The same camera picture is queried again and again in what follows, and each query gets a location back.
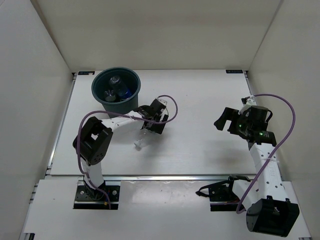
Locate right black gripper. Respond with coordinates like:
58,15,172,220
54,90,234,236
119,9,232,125
215,107,253,136

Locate clear bottle green label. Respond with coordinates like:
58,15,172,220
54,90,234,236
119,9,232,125
133,128,150,151

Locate clear bottle blue label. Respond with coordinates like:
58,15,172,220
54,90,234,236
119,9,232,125
109,75,132,100

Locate dark teal plastic bin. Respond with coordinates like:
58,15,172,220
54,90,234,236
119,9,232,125
91,67,141,114

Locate clear bottle black label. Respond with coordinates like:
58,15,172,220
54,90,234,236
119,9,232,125
103,89,117,103

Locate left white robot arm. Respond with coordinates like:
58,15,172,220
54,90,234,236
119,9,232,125
72,98,169,200

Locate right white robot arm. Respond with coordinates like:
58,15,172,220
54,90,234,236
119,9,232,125
214,105,300,238

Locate right black corner label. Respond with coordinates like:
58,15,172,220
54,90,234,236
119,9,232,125
225,69,243,74

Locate black corner label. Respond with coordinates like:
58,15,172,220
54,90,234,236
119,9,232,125
225,69,243,74
77,71,95,76

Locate left black corner label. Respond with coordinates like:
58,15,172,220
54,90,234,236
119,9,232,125
77,71,95,76

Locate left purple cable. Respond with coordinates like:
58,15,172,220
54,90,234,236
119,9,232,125
77,94,179,208

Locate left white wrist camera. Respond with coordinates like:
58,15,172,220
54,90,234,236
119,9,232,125
156,98,168,110

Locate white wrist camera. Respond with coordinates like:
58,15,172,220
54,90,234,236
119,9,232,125
156,98,168,110
239,95,257,114

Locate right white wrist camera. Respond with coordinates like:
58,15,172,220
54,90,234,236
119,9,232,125
239,95,257,114

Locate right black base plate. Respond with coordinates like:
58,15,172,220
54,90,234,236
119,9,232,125
195,174,251,212

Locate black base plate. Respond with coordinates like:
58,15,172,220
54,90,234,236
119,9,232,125
195,174,251,212
73,181,121,210

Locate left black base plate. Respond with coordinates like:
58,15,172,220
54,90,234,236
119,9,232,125
73,181,121,210

